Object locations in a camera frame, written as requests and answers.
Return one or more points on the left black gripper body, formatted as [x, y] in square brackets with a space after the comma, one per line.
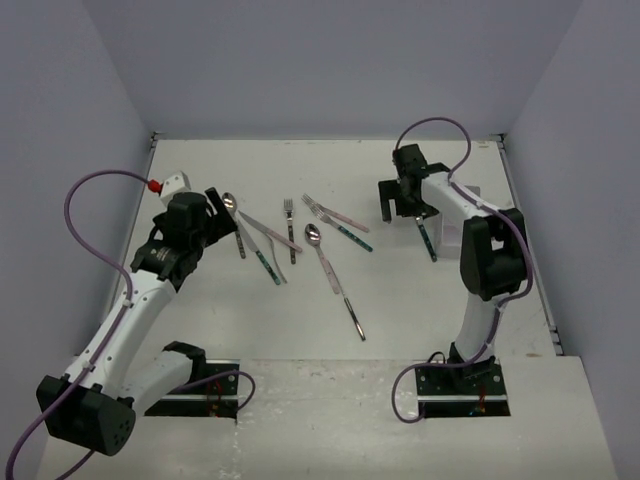
[202, 234]

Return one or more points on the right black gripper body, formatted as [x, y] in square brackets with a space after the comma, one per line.
[410, 205]

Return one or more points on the spoon with dark handle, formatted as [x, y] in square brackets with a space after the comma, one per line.
[230, 204]

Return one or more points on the knife with teal handle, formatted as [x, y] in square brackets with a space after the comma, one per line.
[253, 247]

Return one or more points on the fork with teal handle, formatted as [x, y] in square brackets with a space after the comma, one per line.
[326, 219]

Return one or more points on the fork with pink handle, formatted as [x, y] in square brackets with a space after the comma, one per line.
[318, 207]

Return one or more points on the spoon with pink handle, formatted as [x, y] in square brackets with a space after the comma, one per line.
[313, 238]

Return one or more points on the knife with dark handle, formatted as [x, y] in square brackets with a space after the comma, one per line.
[354, 318]

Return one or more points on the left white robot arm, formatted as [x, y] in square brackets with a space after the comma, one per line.
[96, 402]

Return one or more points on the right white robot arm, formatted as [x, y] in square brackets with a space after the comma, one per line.
[494, 258]

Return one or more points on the white divided utensil container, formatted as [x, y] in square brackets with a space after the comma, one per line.
[452, 235]

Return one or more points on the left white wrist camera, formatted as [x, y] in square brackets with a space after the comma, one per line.
[174, 184]

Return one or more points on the knife with pink handle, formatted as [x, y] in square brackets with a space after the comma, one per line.
[270, 232]

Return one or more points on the fork with dark handle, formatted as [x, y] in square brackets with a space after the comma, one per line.
[289, 212]

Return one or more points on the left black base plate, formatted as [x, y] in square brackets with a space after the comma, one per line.
[218, 399]

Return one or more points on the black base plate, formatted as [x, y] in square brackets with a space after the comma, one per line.
[475, 391]
[218, 399]

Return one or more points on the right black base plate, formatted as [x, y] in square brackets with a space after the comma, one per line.
[475, 391]

